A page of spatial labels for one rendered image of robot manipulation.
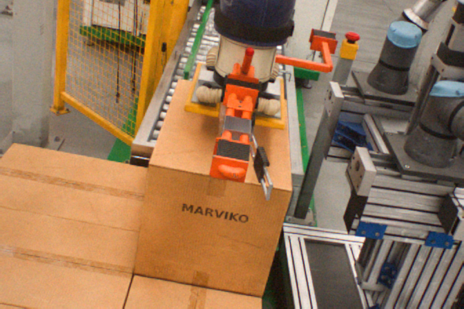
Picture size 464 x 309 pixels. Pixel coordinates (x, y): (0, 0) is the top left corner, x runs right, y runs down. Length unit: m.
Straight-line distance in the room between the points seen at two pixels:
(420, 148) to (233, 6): 0.67
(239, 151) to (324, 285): 1.37
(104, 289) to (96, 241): 0.21
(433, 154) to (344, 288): 0.95
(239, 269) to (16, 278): 0.64
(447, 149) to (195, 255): 0.78
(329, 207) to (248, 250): 1.65
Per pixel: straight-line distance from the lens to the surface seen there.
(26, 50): 3.12
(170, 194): 1.65
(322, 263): 2.61
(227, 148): 1.21
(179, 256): 1.78
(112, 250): 1.93
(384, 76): 2.18
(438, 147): 1.76
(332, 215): 3.30
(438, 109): 1.72
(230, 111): 1.39
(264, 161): 1.19
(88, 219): 2.04
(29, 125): 3.30
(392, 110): 2.23
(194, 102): 1.67
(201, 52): 3.54
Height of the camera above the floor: 1.80
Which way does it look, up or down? 28 degrees down
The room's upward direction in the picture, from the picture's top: 12 degrees clockwise
